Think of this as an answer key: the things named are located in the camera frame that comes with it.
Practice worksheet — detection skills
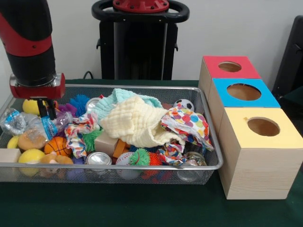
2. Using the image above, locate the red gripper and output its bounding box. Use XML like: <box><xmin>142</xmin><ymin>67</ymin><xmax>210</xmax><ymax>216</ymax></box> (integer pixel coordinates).
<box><xmin>9</xmin><ymin>72</ymin><xmax>66</xmax><ymax>120</ymax></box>

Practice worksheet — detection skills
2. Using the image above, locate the silver mesh bin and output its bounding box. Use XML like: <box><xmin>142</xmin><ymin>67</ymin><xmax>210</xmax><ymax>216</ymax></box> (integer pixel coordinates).
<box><xmin>0</xmin><ymin>83</ymin><xmax>224</xmax><ymax>184</ymax></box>

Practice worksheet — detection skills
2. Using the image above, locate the wooden box with three holes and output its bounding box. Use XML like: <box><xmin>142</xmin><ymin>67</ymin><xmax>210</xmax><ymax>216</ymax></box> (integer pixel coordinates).
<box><xmin>198</xmin><ymin>55</ymin><xmax>303</xmax><ymax>201</ymax></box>

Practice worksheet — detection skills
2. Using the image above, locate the small orange basketball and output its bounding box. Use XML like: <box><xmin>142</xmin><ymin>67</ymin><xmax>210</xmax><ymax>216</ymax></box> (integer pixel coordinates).
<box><xmin>44</xmin><ymin>136</ymin><xmax>71</xmax><ymax>157</ymax></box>

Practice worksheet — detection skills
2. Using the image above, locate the yellow ball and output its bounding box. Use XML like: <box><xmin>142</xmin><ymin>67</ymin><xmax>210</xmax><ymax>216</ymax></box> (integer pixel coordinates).
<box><xmin>18</xmin><ymin>148</ymin><xmax>45</xmax><ymax>177</ymax></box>

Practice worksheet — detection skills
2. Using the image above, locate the light blue muslin cloth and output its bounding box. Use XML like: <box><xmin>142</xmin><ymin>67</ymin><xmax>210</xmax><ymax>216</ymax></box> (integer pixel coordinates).
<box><xmin>85</xmin><ymin>88</ymin><xmax>163</xmax><ymax>123</ymax></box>

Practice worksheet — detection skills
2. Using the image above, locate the silver drink can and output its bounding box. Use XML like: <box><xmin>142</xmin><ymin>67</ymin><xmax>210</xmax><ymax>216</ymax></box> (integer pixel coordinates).
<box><xmin>85</xmin><ymin>151</ymin><xmax>113</xmax><ymax>175</ymax></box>

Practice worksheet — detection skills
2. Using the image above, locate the cream muslin cloth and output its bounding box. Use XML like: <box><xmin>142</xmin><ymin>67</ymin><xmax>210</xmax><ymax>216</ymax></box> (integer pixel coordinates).
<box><xmin>100</xmin><ymin>96</ymin><xmax>187</xmax><ymax>148</ymax></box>

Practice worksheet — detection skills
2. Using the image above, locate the dark green table cloth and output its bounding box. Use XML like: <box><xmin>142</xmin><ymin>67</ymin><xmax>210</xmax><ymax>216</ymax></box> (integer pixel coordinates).
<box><xmin>276</xmin><ymin>86</ymin><xmax>303</xmax><ymax>119</ymax></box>
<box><xmin>0</xmin><ymin>79</ymin><xmax>303</xmax><ymax>227</ymax></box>

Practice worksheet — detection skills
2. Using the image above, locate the small soccer ball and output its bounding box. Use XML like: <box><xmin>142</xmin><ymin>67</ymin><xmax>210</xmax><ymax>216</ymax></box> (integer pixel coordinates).
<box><xmin>172</xmin><ymin>98</ymin><xmax>195</xmax><ymax>112</ymax></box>

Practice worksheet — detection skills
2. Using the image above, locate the polka dot paper napkin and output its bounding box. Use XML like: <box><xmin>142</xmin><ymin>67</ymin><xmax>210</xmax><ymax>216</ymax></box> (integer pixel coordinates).
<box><xmin>160</xmin><ymin>103</ymin><xmax>214</xmax><ymax>151</ymax></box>

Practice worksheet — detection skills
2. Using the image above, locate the black panel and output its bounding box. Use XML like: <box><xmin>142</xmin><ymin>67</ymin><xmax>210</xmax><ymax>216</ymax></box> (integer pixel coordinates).
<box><xmin>272</xmin><ymin>15</ymin><xmax>303</xmax><ymax>95</ymax></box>

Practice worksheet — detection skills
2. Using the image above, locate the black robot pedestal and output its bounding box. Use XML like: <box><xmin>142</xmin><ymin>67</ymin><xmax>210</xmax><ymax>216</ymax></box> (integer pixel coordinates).
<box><xmin>91</xmin><ymin>0</ymin><xmax>190</xmax><ymax>80</ymax></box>

